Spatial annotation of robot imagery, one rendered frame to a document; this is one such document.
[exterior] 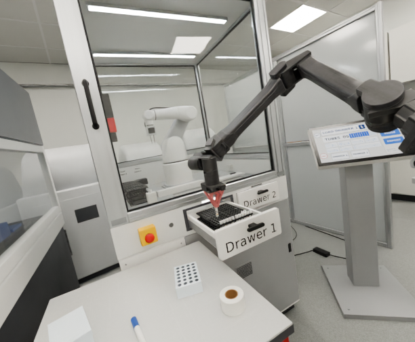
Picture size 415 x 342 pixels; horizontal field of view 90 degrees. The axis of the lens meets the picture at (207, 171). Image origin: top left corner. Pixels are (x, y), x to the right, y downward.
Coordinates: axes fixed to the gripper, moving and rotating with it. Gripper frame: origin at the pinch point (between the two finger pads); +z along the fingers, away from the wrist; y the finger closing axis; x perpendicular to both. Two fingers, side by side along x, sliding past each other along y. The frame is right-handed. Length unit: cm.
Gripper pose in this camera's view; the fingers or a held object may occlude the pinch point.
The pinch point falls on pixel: (215, 205)
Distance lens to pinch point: 85.4
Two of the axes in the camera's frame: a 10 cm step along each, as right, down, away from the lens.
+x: -8.9, 2.3, -4.0
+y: -4.3, -1.3, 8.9
